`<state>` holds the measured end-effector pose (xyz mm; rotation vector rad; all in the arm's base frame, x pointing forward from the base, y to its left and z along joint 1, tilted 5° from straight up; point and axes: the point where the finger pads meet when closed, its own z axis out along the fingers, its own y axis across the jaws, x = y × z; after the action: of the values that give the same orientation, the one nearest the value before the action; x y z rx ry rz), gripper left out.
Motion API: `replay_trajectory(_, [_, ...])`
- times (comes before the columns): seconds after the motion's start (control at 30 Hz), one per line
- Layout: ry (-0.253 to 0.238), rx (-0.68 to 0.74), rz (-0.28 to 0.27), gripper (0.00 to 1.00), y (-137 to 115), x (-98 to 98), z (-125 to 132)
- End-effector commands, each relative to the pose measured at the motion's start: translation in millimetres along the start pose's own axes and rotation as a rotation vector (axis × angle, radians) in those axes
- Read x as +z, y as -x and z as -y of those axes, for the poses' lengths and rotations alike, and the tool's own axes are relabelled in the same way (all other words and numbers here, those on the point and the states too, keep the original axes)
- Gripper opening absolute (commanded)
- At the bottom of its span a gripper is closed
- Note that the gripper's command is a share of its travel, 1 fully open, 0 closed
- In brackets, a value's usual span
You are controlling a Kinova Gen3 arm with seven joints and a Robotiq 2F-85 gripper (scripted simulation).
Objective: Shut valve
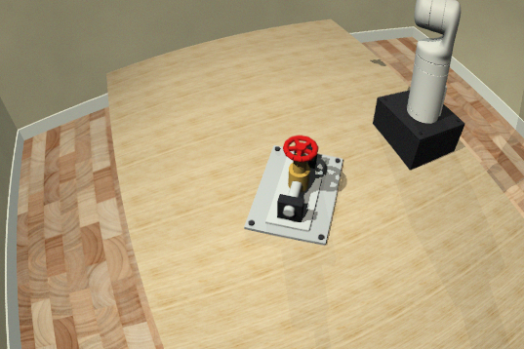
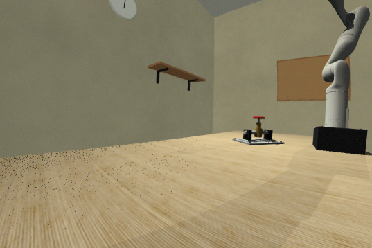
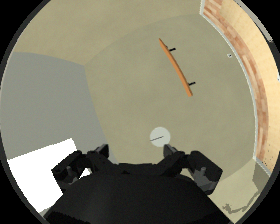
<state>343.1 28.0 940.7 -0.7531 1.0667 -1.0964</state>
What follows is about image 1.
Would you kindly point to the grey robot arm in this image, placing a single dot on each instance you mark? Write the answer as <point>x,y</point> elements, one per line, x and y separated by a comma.
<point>433,58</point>

